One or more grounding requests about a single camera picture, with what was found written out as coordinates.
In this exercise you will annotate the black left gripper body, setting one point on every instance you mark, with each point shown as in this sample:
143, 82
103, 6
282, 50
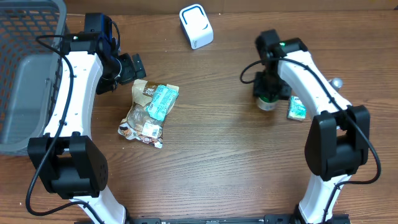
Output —
120, 71

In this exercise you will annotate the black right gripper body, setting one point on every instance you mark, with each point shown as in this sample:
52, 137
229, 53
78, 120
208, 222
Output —
270, 84

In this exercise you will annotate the green lid white jar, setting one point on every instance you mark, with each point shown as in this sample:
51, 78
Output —
266, 104

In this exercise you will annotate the small teal tissue pack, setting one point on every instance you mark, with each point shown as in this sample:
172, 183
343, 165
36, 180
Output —
296, 111

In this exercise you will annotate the teal wet wipes pack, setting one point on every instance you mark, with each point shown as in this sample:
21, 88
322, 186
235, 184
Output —
163, 99

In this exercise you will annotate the brown nut snack bag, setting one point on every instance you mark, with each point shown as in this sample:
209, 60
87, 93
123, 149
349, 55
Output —
138, 125

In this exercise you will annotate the yellow dish soap bottle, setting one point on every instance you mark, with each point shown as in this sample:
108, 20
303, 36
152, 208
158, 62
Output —
336, 83

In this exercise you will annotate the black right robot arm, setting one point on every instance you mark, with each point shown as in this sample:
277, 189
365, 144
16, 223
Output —
337, 141

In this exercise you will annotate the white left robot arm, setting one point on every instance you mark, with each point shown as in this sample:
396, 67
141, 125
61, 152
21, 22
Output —
66, 160

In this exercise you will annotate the white barcode scanner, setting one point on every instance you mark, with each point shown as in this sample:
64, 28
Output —
196, 26

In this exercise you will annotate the grey plastic mesh basket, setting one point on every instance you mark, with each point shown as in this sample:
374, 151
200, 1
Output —
30, 73

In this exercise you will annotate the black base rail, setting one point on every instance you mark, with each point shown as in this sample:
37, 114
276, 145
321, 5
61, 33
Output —
267, 219

